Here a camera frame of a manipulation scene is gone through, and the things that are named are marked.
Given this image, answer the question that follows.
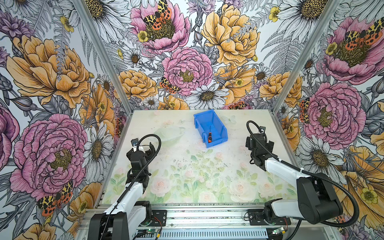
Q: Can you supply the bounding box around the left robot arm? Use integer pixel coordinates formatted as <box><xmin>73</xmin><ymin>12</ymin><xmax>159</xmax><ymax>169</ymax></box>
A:
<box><xmin>87</xmin><ymin>144</ymin><xmax>157</xmax><ymax>240</ymax></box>

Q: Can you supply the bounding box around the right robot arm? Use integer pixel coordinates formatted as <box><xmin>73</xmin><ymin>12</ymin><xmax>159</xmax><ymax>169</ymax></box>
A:
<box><xmin>246</xmin><ymin>134</ymin><xmax>343</xmax><ymax>224</ymax></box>

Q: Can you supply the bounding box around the blue plastic storage bin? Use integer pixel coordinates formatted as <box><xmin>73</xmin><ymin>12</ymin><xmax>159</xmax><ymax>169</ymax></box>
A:
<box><xmin>194</xmin><ymin>110</ymin><xmax>228</xmax><ymax>148</ymax></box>

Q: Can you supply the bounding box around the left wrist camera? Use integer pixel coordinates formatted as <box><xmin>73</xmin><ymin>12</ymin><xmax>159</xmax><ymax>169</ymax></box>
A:
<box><xmin>131</xmin><ymin>138</ymin><xmax>139</xmax><ymax>147</ymax></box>

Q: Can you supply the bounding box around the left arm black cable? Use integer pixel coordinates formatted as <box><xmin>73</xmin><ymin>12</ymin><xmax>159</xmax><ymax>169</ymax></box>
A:
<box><xmin>98</xmin><ymin>133</ymin><xmax>162</xmax><ymax>240</ymax></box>

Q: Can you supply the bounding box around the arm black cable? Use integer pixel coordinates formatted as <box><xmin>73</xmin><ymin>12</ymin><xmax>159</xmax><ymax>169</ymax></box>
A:
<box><xmin>245</xmin><ymin>120</ymin><xmax>360</xmax><ymax>228</ymax></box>
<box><xmin>98</xmin><ymin>133</ymin><xmax>162</xmax><ymax>240</ymax></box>

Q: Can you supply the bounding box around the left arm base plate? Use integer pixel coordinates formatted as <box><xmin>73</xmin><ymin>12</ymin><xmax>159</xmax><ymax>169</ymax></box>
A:
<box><xmin>148</xmin><ymin>210</ymin><xmax>168</xmax><ymax>227</ymax></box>

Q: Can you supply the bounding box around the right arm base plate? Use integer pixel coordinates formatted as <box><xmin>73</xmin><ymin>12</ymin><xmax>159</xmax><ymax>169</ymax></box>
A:
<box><xmin>243</xmin><ymin>209</ymin><xmax>292</xmax><ymax>226</ymax></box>

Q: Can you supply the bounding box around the aluminium front rail frame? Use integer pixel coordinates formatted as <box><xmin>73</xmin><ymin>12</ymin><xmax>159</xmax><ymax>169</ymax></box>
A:
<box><xmin>74</xmin><ymin>203</ymin><xmax>343</xmax><ymax>240</ymax></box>

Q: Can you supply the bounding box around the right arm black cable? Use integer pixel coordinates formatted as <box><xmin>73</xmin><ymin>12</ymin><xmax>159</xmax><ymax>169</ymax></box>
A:
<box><xmin>245</xmin><ymin>120</ymin><xmax>360</xmax><ymax>228</ymax></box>

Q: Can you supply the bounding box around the left aluminium corner post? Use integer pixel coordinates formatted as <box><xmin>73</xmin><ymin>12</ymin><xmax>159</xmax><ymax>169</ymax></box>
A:
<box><xmin>74</xmin><ymin>1</ymin><xmax>134</xmax><ymax>117</ymax></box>

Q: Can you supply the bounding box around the aluminium corner post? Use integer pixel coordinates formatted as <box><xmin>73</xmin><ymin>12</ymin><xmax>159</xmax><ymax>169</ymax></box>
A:
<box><xmin>74</xmin><ymin>1</ymin><xmax>134</xmax><ymax>117</ymax></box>
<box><xmin>272</xmin><ymin>0</ymin><xmax>341</xmax><ymax>114</ymax></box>

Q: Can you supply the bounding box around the right aluminium corner post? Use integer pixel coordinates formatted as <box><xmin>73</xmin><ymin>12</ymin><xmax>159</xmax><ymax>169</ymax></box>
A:
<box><xmin>272</xmin><ymin>0</ymin><xmax>341</xmax><ymax>114</ymax></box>

